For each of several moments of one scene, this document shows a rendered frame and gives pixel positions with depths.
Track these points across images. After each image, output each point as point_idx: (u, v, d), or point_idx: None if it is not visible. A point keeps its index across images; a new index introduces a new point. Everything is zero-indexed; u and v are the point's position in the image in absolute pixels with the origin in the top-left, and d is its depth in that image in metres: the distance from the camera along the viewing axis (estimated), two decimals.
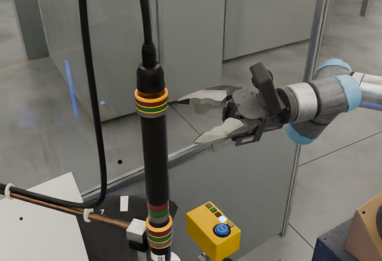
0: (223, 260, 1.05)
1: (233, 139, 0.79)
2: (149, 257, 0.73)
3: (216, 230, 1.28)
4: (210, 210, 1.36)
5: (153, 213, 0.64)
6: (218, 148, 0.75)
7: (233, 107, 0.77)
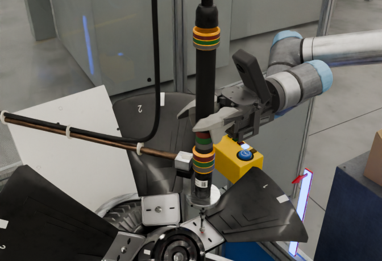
0: (250, 168, 1.09)
1: (235, 136, 0.79)
2: (192, 185, 0.84)
3: (240, 154, 1.32)
4: (232, 139, 1.39)
5: (200, 140, 0.76)
6: (218, 139, 0.75)
7: (226, 102, 0.78)
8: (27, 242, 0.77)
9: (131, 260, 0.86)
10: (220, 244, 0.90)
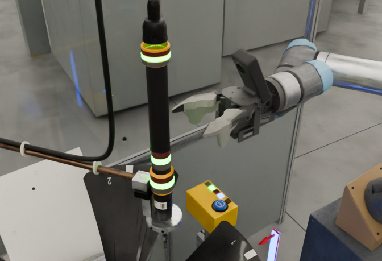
0: (220, 223, 1.12)
1: (235, 136, 0.79)
2: (152, 206, 0.80)
3: (215, 205, 1.36)
4: (208, 187, 1.44)
5: (156, 160, 0.71)
6: (225, 142, 0.75)
7: (226, 102, 0.78)
8: None
9: None
10: None
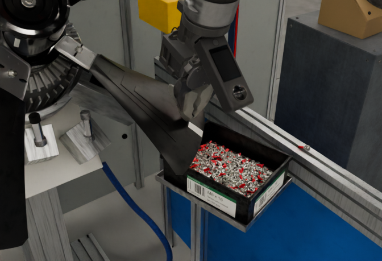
0: None
1: None
2: None
3: None
4: None
5: None
6: None
7: (196, 82, 0.67)
8: None
9: None
10: (79, 66, 0.66)
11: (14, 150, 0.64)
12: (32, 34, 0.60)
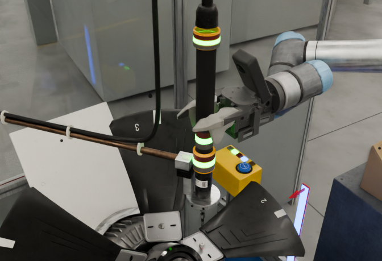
0: None
1: (235, 136, 0.79)
2: (192, 185, 0.84)
3: (239, 168, 1.34)
4: (231, 151, 1.42)
5: (200, 140, 0.76)
6: (218, 139, 0.75)
7: (226, 102, 0.78)
8: (146, 144, 0.94)
9: (151, 240, 0.92)
10: None
11: None
12: None
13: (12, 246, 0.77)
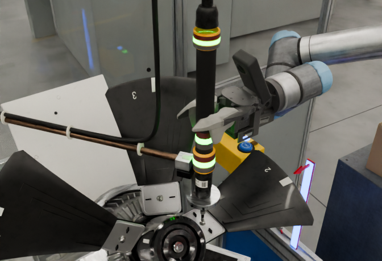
0: None
1: (235, 136, 0.79)
2: (192, 185, 0.84)
3: (240, 146, 1.30)
4: None
5: (200, 140, 0.76)
6: (218, 140, 0.75)
7: (226, 103, 0.78)
8: (144, 112, 0.90)
9: (149, 213, 0.88)
10: None
11: None
12: None
13: (0, 214, 0.72)
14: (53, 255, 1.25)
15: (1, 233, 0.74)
